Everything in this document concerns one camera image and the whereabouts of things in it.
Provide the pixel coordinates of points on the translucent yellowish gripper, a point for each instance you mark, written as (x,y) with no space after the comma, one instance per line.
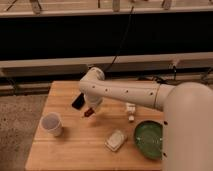
(94,107)

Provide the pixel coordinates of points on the white sponge block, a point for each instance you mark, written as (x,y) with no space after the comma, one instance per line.
(116,140)

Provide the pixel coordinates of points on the black smartphone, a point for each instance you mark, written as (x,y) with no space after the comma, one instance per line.
(79,102)

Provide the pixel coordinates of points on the green bowl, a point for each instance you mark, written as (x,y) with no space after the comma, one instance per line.
(148,139)

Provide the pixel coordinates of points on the red pepper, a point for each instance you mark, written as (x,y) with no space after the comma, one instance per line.
(88,112)

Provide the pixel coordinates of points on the wooden cutting board table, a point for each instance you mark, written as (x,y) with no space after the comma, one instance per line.
(82,147)

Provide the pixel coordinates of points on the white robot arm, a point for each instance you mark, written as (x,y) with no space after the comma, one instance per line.
(187,143)

